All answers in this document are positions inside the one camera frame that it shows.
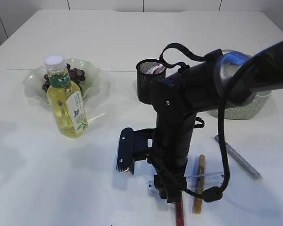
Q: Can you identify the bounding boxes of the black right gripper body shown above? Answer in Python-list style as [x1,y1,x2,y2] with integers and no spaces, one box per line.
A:
[146,131,194,204]

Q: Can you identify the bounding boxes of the silver glitter pen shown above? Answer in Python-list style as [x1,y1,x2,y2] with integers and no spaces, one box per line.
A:
[225,142,262,181]

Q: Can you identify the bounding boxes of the pink scissors with cover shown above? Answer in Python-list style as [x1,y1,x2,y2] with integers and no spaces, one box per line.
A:
[146,64,165,75]

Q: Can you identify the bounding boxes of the green plastic woven basket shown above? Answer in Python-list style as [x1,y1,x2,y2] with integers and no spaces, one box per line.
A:
[214,49,272,120]

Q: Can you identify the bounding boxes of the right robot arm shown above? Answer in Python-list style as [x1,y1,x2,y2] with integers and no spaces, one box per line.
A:
[150,41,283,202]

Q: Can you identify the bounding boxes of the red glitter pen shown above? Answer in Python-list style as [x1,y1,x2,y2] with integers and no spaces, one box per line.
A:
[175,192,184,226]

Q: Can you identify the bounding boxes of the transparent plastic ruler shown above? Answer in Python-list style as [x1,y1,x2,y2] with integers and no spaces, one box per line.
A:
[147,172,225,196]

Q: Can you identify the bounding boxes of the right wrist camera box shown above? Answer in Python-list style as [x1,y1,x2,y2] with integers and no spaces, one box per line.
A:
[116,128,155,175]

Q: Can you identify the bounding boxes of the black mesh pen holder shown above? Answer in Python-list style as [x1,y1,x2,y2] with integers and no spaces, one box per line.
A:
[136,59,166,105]

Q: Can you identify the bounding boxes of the purple artificial grape bunch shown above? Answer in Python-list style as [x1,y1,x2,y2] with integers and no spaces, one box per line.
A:
[42,63,86,92]

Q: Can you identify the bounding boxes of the gold glitter pen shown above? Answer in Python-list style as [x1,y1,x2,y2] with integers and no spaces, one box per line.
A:
[193,154,206,214]

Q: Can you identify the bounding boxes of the green wavy glass plate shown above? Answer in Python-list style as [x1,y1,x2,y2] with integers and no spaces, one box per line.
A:
[23,58,100,105]

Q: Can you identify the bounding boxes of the yellow tea plastic bottle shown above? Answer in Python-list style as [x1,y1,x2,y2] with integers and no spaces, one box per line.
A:
[44,55,88,138]

